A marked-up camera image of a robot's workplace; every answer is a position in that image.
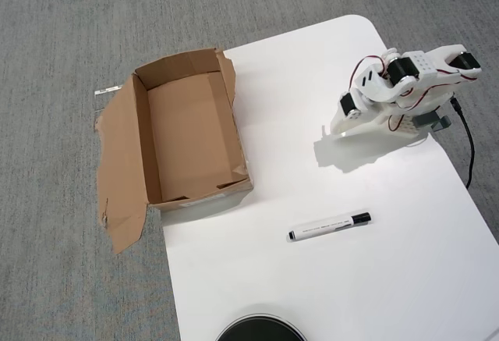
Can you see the open brown cardboard box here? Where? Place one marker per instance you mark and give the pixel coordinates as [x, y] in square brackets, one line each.
[187, 130]

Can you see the white moving gripper finger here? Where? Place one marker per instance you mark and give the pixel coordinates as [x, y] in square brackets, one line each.
[347, 121]

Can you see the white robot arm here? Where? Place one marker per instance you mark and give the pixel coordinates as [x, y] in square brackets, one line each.
[419, 66]

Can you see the black round disc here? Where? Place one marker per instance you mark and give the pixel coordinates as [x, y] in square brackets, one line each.
[261, 329]

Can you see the white marker pen black cap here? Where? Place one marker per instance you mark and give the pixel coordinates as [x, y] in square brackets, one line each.
[327, 227]

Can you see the white fixed gripper finger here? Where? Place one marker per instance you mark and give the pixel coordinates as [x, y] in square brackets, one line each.
[368, 121]

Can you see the grey table clamp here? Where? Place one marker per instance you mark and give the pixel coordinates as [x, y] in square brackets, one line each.
[423, 121]

